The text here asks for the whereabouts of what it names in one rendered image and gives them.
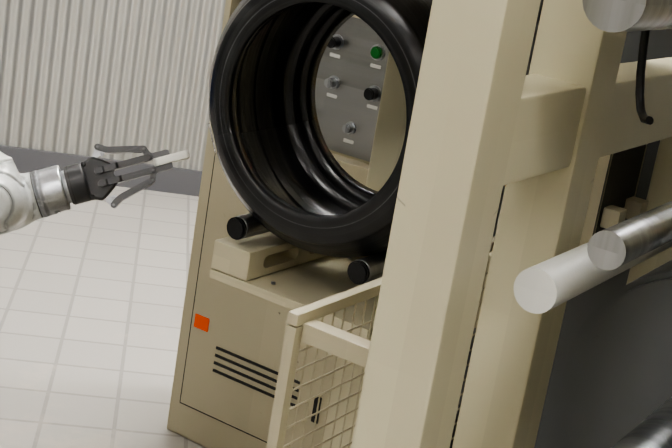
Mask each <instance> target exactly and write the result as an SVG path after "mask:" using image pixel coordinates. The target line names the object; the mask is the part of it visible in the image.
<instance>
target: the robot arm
mask: <svg viewBox="0 0 672 448"><path fill-rule="evenodd" d="M94 148H95V149H94V152H93V155H92V157H89V158H88V159H87V160H86V161H84V162H80V163H77V164H73V165H69V166H65V167H64V168H63V170H62V171H61V170H60V167H59V166H58V165H55V166H51V167H47V168H44V169H40V170H34V171H32V172H28V173H19V172H18V170H17V168H16V165H15V163H14V161H13V159H12V157H9V156H7V155H5V154H3V153H2V152H1V151H0V235H2V234H6V233H9V232H11V231H15V230H18V229H21V228H23V227H26V226H27V225H29V224H31V223H32V222H34V221H36V220H38V219H41V218H43V217H49V216H51V215H55V214H58V212H62V211H65V210H70V209H71V205H70V203H73V204H75V205H77V204H81V203H84V202H88V201H92V200H101V201H102V200H105V201H106V202H107V203H108V204H109V205H111V207H112V208H114V209H115V208H117V206H118V205H119V204H120V203H121V202H122V201H123V200H125V199H127V198H129V197H130V196H132V195H134V194H136V193H138V192H140V191H141V190H143V189H145V188H147V187H149V186H151V185H152V184H154V183H155V182H156V175H157V173H159V172H163V171H166V170H170V169H172V168H173V164H172V163H174V162H178V161H181V160H185V159H189V158H190V154H189V150H188V149H187V150H184V151H180V152H176V153H172V154H169V150H166V149H165V150H162V151H158V152H154V153H151V152H150V151H149V150H148V149H147V147H146V146H144V145H142V146H104V145H101V144H95V146H94ZM126 153H143V155H142V156H138V157H135V158H131V159H127V160H124V161H120V162H116V163H112V164H111V163H109V162H107V161H104V160H101V159H99V158H98V157H99V156H104V155H105V154H126ZM151 160H153V163H154V167H150V168H146V169H143V170H139V171H135V172H131V173H128V174H124V175H119V176H115V175H114V171H116V170H119V169H123V168H126V167H130V166H134V165H137V164H141V163H145V162H148V161H151ZM149 175H150V177H149V178H148V179H147V180H145V181H143V182H141V183H139V184H137V185H136V186H134V187H132V188H130V189H128V190H126V191H125V192H123V193H121V194H119V195H118V196H116V195H113V196H111V197H109V196H108V195H109V194H110V193H111V192H112V191H113V189H114V188H115V187H116V185H117V184H119V183H123V182H126V181H130V180H134V179H137V178H141V177H145V176H149Z"/></svg>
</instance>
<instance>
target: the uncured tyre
mask: <svg viewBox="0 0 672 448"><path fill-rule="evenodd" d="M432 1H433V0H242V1H241V2H240V3H239V4H238V6H237V7H236V9H235V10H234V12H233V13H232V15H231V16H230V18H229V20H228V22H227V23H226V25H225V27H224V30H223V32H222V34H221V36H220V39H219V42H218V44H217V47H216V51H215V54H214V58H213V62H212V67H211V73H210V80H209V95H208V104H209V119H210V122H211V126H212V131H213V135H214V140H215V144H216V149H217V152H216V153H217V156H218V159H219V161H220V164H221V167H222V169H223V171H224V174H225V176H226V178H227V180H228V182H229V184H230V185H231V187H232V189H233V190H234V192H235V194H236V195H237V197H238V198H239V200H240V201H241V202H242V204H243V205H244V206H245V208H246V209H247V210H248V211H249V212H250V213H251V215H252V216H253V217H254V218H255V219H256V220H257V221H258V222H259V223H260V224H262V225H263V226H264V227H265V228H266V229H267V230H269V231H270V232H271V233H273V234H274V235H276V236H277V237H279V238H280V239H282V240H284V241H285V242H287V243H289V244H291V245H293V246H295V247H298V248H300V249H303V250H306V251H309V252H313V253H317V254H322V255H327V256H333V257H345V258H352V257H363V256H369V255H374V254H378V253H381V252H384V251H387V248H388V243H389V237H390V232H391V226H392V221H393V215H394V210H395V204H396V199H397V193H398V188H399V182H400V177H401V172H402V166H403V161H404V155H405V150H406V144H407V139H408V133H409V128H410V122H411V117H412V111H413V106H414V100H415V95H416V89H417V84H418V78H419V73H420V67H421V62H422V56H423V51H424V45H425V40H426V34H427V29H428V23H429V18H430V12H431V7H432ZM353 15H356V16H358V17H359V18H360V19H362V20H363V21H364V22H366V23H367V24H368V25H369V26H370V27H371V28H372V29H373V30H374V31H375V32H376V33H377V34H378V35H379V37H380V38H381V39H382V41H383V42H384V43H385V45H386V46H387V48H388V50H389V51H390V53H391V55H392V57H393V59H394V61H395V63H396V65H397V68H398V70H399V73H400V76H401V80H402V83H403V88H404V93H405V99H406V131H405V137H404V142H403V146H402V150H401V153H400V156H399V159H398V161H397V164H396V166H395V168H394V170H393V172H392V174H391V175H390V177H389V179H388V180H387V181H386V183H385V184H384V186H383V187H382V188H381V189H380V190H379V191H375V190H373V189H371V188H368V187H366V186H365V185H363V184H361V183H360V182H358V181H357V180H355V179H354V178H353V177H352V176H350V175H349V174H348V173H347V172H346V171H345V170H344V169H343V168H342V167H341V166H340V164H339V163H338V162H337V161H336V159H335V158H334V156H333V155H332V153H331V152H330V150H329V148H328V146H327V144H326V142H325V140H324V138H323V135H322V132H321V129H320V126H319V122H318V118H317V113H316V104H315V86H316V78H317V73H318V68H319V65H320V61H321V59H322V56H323V53H324V51H325V49H326V47H327V45H328V43H329V42H330V40H331V38H332V37H333V36H334V34H335V33H336V32H337V30H338V29H339V28H340V27H341V26H342V25H343V24H344V23H345V22H346V21H347V20H348V19H349V18H351V17H352V16H353Z"/></svg>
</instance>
